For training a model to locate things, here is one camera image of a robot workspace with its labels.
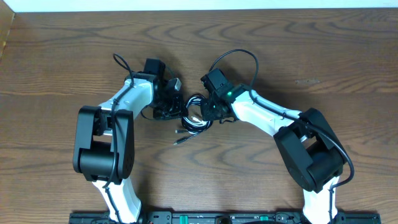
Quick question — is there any white usb cable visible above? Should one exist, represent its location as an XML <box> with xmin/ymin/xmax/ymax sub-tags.
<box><xmin>185</xmin><ymin>96</ymin><xmax>209</xmax><ymax>128</ymax></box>

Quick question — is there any black usb cable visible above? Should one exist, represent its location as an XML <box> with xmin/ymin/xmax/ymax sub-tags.
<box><xmin>173</xmin><ymin>93</ymin><xmax>215</xmax><ymax>146</ymax></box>

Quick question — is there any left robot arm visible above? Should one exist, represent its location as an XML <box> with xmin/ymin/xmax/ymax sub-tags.
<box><xmin>73</xmin><ymin>54</ymin><xmax>185</xmax><ymax>223</ymax></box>

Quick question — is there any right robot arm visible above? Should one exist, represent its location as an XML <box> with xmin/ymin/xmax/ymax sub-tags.
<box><xmin>201</xmin><ymin>68</ymin><xmax>348</xmax><ymax>223</ymax></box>

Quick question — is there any right camera cable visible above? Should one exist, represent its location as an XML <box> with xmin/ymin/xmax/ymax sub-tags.
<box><xmin>208</xmin><ymin>49</ymin><xmax>355</xmax><ymax>224</ymax></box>

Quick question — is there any camera cable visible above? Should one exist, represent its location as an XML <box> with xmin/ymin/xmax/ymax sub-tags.
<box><xmin>208</xmin><ymin>49</ymin><xmax>355</xmax><ymax>224</ymax></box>
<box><xmin>104</xmin><ymin>53</ymin><xmax>136</xmax><ymax>224</ymax></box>

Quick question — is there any left camera cable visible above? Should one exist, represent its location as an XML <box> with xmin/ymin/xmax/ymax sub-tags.
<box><xmin>104</xmin><ymin>53</ymin><xmax>136</xmax><ymax>224</ymax></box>

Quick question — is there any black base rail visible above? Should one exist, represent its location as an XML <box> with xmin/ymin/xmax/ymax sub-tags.
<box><xmin>68</xmin><ymin>212</ymin><xmax>381</xmax><ymax>224</ymax></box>

